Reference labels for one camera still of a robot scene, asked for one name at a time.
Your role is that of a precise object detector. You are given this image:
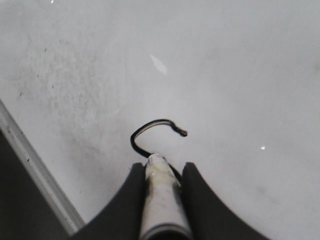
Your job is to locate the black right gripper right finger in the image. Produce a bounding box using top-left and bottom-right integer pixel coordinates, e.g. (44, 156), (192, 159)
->
(181, 162), (267, 240)

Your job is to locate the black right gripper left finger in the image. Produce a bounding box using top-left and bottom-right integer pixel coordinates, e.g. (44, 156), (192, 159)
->
(70, 163), (146, 240)

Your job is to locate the white whiteboard marker pen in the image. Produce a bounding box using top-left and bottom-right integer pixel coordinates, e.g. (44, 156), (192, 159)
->
(139, 153), (193, 240)

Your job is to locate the white whiteboard with aluminium frame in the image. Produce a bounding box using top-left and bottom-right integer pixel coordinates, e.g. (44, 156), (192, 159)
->
(0, 0), (320, 240)

